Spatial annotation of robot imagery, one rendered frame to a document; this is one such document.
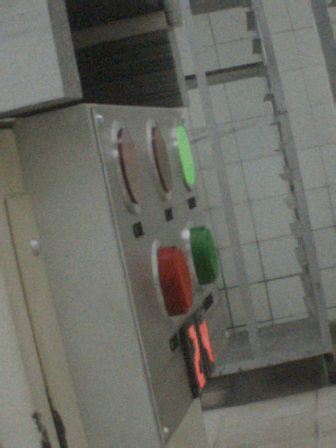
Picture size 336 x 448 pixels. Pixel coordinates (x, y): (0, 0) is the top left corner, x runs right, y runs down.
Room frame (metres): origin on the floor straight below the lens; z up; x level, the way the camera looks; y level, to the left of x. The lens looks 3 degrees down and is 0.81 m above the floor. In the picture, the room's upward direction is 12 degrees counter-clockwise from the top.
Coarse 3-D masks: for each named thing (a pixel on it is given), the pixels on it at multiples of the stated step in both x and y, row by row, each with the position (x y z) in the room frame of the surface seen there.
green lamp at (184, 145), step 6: (180, 126) 0.65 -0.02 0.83; (180, 132) 0.64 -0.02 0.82; (180, 138) 0.64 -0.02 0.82; (186, 138) 0.66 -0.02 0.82; (180, 144) 0.63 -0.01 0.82; (186, 144) 0.65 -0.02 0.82; (186, 150) 0.65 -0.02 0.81; (186, 156) 0.64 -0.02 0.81; (186, 162) 0.64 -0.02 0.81; (186, 168) 0.63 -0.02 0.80; (192, 168) 0.66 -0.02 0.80; (186, 174) 0.64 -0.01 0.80; (192, 174) 0.65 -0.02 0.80; (192, 180) 0.65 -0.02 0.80
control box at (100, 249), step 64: (64, 128) 0.45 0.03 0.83; (128, 128) 0.51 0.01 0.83; (64, 192) 0.45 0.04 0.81; (128, 192) 0.48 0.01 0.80; (192, 192) 0.66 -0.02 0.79; (64, 256) 0.45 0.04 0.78; (128, 256) 0.46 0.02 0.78; (192, 256) 0.60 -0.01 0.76; (64, 320) 0.45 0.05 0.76; (128, 320) 0.45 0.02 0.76; (192, 320) 0.56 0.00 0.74; (128, 384) 0.45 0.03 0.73; (192, 384) 0.53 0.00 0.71
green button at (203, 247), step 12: (192, 228) 0.61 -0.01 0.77; (204, 228) 0.62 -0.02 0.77; (192, 240) 0.61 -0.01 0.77; (204, 240) 0.61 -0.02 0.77; (192, 252) 0.60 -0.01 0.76; (204, 252) 0.60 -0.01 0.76; (204, 264) 0.60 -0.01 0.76; (216, 264) 0.62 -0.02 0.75; (204, 276) 0.61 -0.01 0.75; (216, 276) 0.61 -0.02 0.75
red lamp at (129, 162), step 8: (120, 136) 0.48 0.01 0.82; (128, 136) 0.49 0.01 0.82; (120, 144) 0.48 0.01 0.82; (128, 144) 0.49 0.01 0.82; (120, 152) 0.47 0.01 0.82; (128, 152) 0.49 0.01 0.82; (128, 160) 0.48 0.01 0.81; (136, 160) 0.50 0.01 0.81; (128, 168) 0.48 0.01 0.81; (136, 168) 0.50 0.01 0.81; (128, 176) 0.48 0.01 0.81; (136, 176) 0.49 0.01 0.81; (128, 184) 0.48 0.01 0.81; (136, 184) 0.49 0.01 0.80; (136, 192) 0.49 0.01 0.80; (136, 200) 0.48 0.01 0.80
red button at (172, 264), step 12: (168, 252) 0.51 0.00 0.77; (180, 252) 0.52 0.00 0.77; (168, 264) 0.51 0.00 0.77; (180, 264) 0.51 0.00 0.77; (168, 276) 0.50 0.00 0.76; (180, 276) 0.51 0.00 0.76; (168, 288) 0.50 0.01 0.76; (180, 288) 0.50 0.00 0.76; (168, 300) 0.51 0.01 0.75; (180, 300) 0.51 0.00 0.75; (180, 312) 0.51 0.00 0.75
